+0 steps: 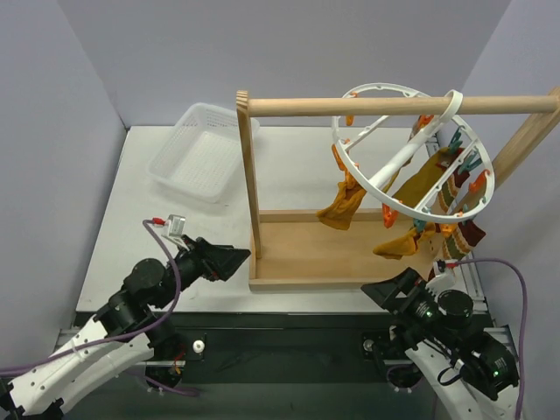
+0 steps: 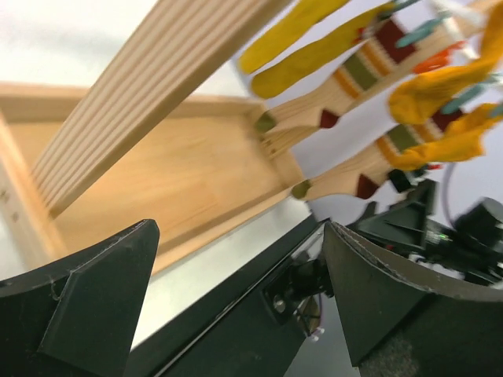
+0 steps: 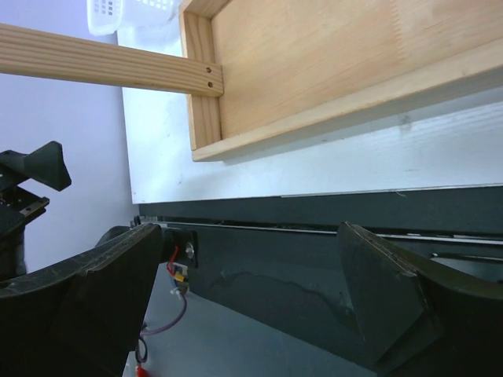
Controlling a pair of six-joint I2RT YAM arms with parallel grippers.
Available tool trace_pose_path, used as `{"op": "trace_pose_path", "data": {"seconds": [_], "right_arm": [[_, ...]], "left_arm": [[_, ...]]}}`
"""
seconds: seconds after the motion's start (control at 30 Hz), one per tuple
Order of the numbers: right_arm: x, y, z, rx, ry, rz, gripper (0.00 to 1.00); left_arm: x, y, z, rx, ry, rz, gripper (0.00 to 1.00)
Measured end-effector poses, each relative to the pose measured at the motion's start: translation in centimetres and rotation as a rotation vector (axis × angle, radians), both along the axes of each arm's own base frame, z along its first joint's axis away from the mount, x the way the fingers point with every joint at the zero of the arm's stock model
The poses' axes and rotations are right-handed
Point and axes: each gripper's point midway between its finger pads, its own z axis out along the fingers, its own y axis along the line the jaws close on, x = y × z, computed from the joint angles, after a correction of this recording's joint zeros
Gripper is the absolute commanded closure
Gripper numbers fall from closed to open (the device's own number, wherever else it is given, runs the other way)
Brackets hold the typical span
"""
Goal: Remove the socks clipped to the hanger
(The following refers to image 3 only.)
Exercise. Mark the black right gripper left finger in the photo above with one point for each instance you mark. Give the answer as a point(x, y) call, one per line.
point(81, 316)

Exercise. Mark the wooden hanger rack stand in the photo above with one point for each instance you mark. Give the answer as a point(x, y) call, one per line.
point(259, 71)

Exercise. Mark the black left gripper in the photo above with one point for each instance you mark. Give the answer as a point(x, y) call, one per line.
point(20, 207)

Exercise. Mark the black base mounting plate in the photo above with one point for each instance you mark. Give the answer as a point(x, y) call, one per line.
point(276, 259)

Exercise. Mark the white plastic mesh basket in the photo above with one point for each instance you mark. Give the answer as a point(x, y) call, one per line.
point(105, 17)

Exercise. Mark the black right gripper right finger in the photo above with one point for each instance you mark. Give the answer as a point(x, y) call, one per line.
point(418, 317)

